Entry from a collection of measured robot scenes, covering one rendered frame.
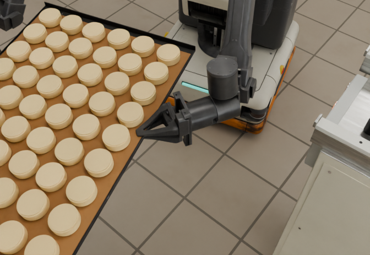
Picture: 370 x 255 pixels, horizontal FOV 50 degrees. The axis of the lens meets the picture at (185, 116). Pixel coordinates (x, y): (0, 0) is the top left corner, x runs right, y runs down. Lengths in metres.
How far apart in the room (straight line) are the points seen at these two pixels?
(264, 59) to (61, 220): 1.46
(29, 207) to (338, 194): 0.69
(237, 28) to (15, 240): 0.54
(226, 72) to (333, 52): 1.86
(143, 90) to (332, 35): 1.99
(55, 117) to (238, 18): 0.40
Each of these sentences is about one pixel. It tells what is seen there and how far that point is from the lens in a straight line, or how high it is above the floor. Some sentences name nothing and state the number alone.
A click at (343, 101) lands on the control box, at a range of 1.06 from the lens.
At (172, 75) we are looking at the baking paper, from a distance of 0.84.
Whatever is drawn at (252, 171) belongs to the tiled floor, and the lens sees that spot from 1.88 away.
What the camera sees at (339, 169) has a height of 0.81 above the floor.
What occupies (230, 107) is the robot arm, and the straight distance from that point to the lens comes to 0.77.
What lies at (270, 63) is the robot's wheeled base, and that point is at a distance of 1.95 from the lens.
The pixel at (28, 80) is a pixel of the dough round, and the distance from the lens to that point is 0.88.
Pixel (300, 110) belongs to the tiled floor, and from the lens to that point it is 2.15.
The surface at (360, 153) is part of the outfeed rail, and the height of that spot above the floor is 0.88.
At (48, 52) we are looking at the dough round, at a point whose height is 1.01.
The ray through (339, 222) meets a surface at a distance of 1.12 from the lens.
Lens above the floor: 1.58
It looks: 51 degrees down
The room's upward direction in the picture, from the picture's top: straight up
